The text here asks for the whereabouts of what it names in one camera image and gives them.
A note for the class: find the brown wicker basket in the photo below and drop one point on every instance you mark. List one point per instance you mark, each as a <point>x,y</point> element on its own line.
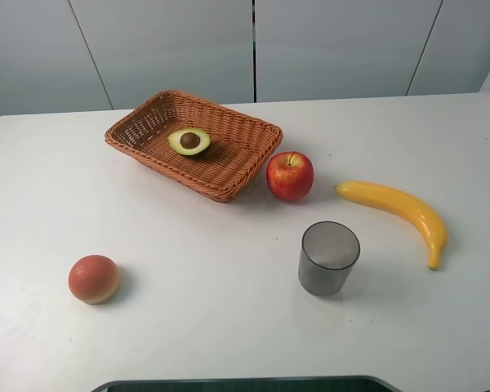
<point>240,144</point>

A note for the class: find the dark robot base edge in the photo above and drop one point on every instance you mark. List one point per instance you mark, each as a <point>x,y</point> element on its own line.
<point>299,383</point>

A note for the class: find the grey translucent plastic cup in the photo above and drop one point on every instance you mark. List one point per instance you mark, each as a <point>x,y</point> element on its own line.
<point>329,251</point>

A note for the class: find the orange round bread bun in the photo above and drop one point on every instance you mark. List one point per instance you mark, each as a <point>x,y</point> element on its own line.
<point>94,279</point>

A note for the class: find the halved avocado with pit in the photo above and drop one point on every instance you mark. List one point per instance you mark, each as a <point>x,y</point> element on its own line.
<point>189,141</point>

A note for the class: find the red apple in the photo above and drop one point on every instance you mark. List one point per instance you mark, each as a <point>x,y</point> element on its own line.
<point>290,176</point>

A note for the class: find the yellow banana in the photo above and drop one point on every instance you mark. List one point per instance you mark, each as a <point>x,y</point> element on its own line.
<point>410,208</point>

